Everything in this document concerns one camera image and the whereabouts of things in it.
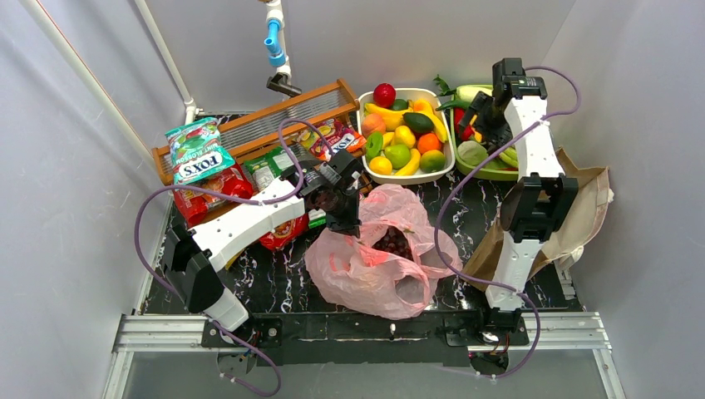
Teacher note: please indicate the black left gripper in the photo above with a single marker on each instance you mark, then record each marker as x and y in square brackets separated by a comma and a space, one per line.
[342, 219]

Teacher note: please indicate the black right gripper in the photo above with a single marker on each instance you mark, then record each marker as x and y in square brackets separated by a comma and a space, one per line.
[485, 122]

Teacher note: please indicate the green cabbage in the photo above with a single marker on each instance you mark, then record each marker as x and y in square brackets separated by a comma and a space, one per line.
[472, 153]

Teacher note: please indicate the dark grape bunch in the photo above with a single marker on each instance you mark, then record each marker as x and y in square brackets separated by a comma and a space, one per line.
[394, 242]

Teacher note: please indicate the pink plastic grocery bag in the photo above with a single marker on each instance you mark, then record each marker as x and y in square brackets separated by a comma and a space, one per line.
[348, 271]

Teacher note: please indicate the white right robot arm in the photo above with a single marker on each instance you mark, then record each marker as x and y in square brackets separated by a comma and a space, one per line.
[514, 117]

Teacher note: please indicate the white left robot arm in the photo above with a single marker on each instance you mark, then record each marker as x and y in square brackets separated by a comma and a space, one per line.
[194, 256]

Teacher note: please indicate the red chili pepper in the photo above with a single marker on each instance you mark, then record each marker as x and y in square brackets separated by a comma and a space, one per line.
[463, 132]

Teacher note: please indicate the white radish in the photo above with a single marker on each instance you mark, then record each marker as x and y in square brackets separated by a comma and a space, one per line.
[468, 93]

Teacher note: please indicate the green cucumber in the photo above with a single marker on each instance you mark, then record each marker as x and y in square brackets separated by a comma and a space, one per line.
[452, 104]

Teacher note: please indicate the green vegetable basin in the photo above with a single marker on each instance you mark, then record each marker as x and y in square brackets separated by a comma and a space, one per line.
[497, 169]

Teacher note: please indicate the orange Fox's candy bag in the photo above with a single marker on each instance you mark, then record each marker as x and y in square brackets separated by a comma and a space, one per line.
[338, 136]

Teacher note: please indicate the yellow orange small fruit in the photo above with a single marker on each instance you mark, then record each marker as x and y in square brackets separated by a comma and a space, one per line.
[380, 165]

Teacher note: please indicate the green bell pepper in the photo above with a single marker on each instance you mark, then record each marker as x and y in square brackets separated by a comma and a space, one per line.
[374, 145]

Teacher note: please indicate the yellow banana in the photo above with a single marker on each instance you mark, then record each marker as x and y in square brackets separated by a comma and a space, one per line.
[436, 125]

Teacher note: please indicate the red chips bag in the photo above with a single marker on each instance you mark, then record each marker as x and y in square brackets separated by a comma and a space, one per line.
[285, 233]

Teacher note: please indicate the green snack packet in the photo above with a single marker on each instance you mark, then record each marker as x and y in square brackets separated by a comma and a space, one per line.
[268, 167]

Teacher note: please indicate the dark green avocado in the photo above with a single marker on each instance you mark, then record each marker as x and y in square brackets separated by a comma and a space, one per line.
[418, 122]

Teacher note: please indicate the green mango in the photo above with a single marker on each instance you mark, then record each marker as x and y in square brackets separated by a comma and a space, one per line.
[398, 155]

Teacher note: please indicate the peach fruit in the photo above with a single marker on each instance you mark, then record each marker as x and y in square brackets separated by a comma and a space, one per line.
[372, 123]

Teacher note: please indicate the white fruit basin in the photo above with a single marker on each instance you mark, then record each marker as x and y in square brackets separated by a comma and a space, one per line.
[449, 149]

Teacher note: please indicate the yellow pear fruit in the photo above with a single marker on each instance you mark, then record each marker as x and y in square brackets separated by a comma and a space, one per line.
[403, 135]

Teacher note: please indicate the wooden slatted rack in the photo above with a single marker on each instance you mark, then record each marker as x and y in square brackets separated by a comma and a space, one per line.
[244, 135]

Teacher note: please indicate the red apple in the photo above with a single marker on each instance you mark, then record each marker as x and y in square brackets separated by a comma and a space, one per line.
[384, 95]

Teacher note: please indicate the green Fox's candy bag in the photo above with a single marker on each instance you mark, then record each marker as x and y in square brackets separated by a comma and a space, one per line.
[196, 151]

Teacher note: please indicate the white pipe with blue valve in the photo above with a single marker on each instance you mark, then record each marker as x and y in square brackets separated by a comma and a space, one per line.
[281, 80]

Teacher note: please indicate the white corner pipe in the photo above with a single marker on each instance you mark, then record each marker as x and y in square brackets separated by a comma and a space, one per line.
[165, 54]

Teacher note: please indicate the aluminium base frame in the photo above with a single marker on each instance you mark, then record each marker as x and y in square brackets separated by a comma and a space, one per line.
[184, 333]

